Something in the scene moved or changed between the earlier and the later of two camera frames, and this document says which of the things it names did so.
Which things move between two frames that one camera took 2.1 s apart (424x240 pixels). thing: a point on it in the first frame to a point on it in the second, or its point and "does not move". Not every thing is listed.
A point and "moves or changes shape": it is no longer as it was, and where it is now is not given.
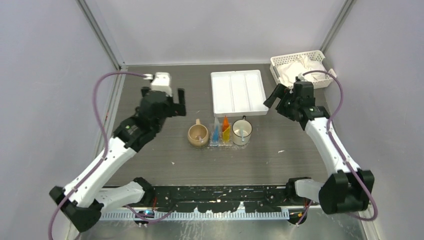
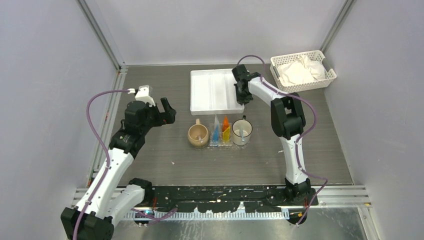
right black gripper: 280,92 to 242,100
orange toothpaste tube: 226,124 does not move
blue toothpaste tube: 215,138 does not move
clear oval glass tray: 234,147 does not move
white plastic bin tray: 238,93 moves or changes shape
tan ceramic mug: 198,134 does not move
